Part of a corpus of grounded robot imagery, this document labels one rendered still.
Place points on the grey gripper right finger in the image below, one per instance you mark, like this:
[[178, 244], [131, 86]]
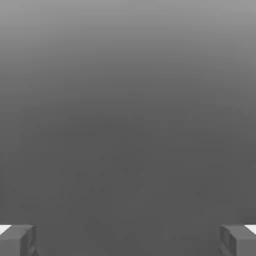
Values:
[[242, 242]]

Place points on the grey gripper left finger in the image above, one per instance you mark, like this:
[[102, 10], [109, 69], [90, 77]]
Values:
[[14, 242]]

